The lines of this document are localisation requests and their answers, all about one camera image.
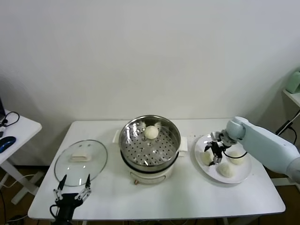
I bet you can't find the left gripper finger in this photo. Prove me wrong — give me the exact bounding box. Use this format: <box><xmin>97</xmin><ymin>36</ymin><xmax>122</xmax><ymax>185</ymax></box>
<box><xmin>53</xmin><ymin>174</ymin><xmax>68</xmax><ymax>200</ymax></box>
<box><xmin>78</xmin><ymin>173</ymin><xmax>92</xmax><ymax>201</ymax></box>

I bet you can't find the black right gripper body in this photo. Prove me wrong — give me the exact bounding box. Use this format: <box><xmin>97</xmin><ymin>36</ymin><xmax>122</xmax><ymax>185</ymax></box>
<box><xmin>212</xmin><ymin>131</ymin><xmax>233</xmax><ymax>150</ymax></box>

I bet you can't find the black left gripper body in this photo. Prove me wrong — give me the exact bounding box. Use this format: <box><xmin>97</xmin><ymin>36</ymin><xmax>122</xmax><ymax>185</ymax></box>
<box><xmin>55</xmin><ymin>193</ymin><xmax>82</xmax><ymax>207</ymax></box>

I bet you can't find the white steamed baozi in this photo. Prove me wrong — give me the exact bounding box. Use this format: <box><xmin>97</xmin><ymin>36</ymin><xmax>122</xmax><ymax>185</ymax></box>
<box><xmin>228</xmin><ymin>151</ymin><xmax>244</xmax><ymax>165</ymax></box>
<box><xmin>144</xmin><ymin>125</ymin><xmax>159</xmax><ymax>141</ymax></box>
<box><xmin>217</xmin><ymin>163</ymin><xmax>236</xmax><ymax>178</ymax></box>
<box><xmin>201</xmin><ymin>151</ymin><xmax>213</xmax><ymax>166</ymax></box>

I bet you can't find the perforated steel steamer basket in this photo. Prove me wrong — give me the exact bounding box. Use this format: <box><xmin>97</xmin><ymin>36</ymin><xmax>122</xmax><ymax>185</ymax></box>
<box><xmin>113</xmin><ymin>114</ymin><xmax>188</xmax><ymax>168</ymax></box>

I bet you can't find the white round plate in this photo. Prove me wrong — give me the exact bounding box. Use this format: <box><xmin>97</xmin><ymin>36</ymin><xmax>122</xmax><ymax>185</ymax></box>
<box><xmin>194</xmin><ymin>133</ymin><xmax>253</xmax><ymax>184</ymax></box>

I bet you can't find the glass pot lid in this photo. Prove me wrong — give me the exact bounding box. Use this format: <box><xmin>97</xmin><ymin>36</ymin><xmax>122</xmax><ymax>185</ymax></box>
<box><xmin>54</xmin><ymin>139</ymin><xmax>108</xmax><ymax>187</ymax></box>

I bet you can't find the white electric cooker base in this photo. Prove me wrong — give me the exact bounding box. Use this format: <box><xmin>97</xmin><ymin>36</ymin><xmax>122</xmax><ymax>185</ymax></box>
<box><xmin>120</xmin><ymin>150</ymin><xmax>180</xmax><ymax>186</ymax></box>

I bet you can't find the white side table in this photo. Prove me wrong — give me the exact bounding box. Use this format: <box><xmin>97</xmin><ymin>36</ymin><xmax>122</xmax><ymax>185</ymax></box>
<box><xmin>0</xmin><ymin>109</ymin><xmax>43</xmax><ymax>204</ymax></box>

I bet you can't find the blue computer mouse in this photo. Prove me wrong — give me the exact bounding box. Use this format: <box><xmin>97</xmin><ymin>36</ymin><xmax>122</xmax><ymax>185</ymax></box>
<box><xmin>0</xmin><ymin>136</ymin><xmax>17</xmax><ymax>153</ymax></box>

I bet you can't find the pale green box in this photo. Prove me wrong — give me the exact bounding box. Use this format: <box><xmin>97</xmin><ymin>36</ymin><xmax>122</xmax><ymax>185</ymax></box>
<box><xmin>286</xmin><ymin>67</ymin><xmax>300</xmax><ymax>94</ymax></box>

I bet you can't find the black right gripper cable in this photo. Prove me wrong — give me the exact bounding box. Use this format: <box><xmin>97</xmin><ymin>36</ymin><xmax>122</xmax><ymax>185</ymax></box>
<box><xmin>221</xmin><ymin>150</ymin><xmax>248</xmax><ymax>159</ymax></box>

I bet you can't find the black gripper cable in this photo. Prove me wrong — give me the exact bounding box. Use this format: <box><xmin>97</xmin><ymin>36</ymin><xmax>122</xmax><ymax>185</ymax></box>
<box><xmin>221</xmin><ymin>150</ymin><xmax>248</xmax><ymax>159</ymax></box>
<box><xmin>49</xmin><ymin>203</ymin><xmax>59</xmax><ymax>218</ymax></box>

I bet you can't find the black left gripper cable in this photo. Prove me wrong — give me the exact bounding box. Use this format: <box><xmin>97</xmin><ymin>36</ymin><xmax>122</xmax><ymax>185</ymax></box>
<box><xmin>49</xmin><ymin>203</ymin><xmax>59</xmax><ymax>218</ymax></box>

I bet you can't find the white floor cable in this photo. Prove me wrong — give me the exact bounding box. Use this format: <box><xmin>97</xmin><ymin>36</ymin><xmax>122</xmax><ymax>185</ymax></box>
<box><xmin>0</xmin><ymin>173</ymin><xmax>36</xmax><ymax>188</ymax></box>

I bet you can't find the black wall cable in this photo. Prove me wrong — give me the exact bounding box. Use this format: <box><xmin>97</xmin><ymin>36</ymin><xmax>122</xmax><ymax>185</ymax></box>
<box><xmin>275</xmin><ymin>119</ymin><xmax>297</xmax><ymax>146</ymax></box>

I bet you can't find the black laptop cable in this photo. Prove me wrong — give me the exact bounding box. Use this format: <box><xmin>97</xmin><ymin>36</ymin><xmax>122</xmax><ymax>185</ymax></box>
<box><xmin>0</xmin><ymin>111</ymin><xmax>20</xmax><ymax>128</ymax></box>

